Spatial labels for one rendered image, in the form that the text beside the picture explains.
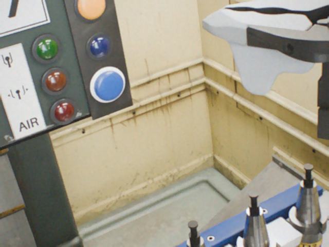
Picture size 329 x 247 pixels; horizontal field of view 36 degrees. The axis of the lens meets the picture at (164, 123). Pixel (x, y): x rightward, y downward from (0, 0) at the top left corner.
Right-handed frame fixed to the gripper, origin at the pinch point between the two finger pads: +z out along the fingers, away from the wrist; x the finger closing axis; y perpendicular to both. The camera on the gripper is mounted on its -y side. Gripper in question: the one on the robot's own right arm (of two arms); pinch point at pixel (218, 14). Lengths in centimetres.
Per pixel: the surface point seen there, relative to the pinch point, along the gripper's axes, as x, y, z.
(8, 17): -5.7, -0.7, 16.5
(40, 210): 32, 69, 73
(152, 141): 93, 87, 79
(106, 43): 0.7, 3.9, 12.2
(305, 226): 30, 48, 3
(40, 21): -3.6, 0.3, 15.3
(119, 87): 0.9, 8.4, 11.8
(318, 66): 85, 46, 17
